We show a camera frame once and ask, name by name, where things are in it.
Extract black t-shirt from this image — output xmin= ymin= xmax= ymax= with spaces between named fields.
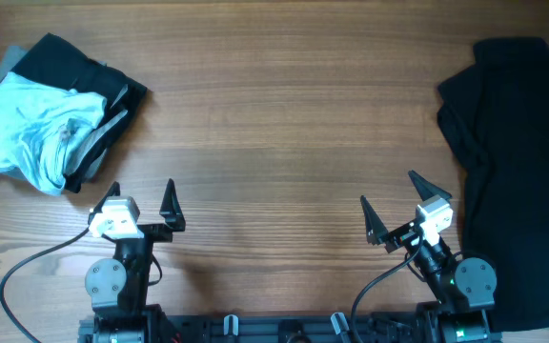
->
xmin=437 ymin=37 xmax=549 ymax=332

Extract black folded garment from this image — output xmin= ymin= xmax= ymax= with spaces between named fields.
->
xmin=11 ymin=33 xmax=148 ymax=193

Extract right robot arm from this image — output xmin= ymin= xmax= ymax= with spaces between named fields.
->
xmin=350 ymin=171 xmax=501 ymax=343

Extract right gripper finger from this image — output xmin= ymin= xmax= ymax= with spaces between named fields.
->
xmin=408 ymin=170 xmax=452 ymax=201
xmin=359 ymin=195 xmax=389 ymax=245

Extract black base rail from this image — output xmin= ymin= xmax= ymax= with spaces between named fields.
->
xmin=77 ymin=313 xmax=502 ymax=343

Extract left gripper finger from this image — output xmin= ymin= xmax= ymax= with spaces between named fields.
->
xmin=90 ymin=181 xmax=120 ymax=213
xmin=159 ymin=179 xmax=186 ymax=232

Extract light blue folded garment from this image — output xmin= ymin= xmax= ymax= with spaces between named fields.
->
xmin=0 ymin=71 xmax=107 ymax=195

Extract grey folded garment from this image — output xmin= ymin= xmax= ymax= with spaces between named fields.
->
xmin=0 ymin=46 xmax=128 ymax=183

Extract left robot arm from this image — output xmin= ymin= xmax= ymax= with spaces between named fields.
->
xmin=77 ymin=179 xmax=186 ymax=343

